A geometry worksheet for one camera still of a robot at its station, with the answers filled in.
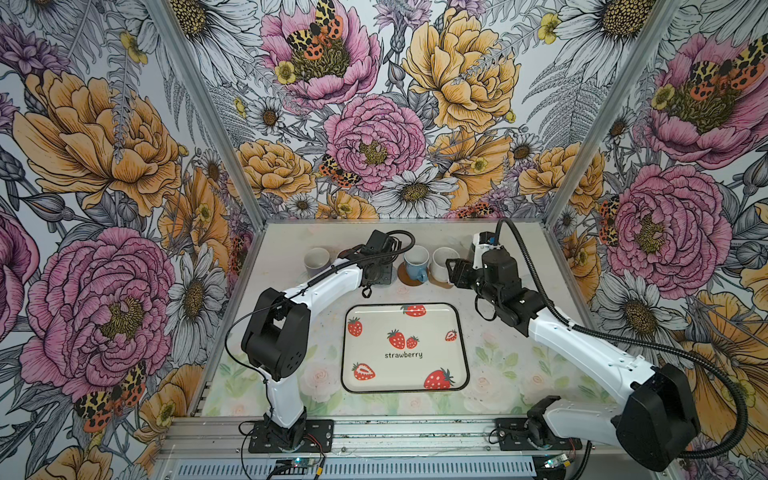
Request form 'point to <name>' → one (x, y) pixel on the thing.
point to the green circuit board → (297, 466)
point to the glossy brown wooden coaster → (404, 277)
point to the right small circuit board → (551, 463)
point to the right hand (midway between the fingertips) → (454, 270)
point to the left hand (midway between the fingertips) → (377, 279)
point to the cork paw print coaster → (432, 278)
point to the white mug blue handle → (416, 262)
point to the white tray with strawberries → (410, 347)
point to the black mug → (369, 294)
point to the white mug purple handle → (316, 261)
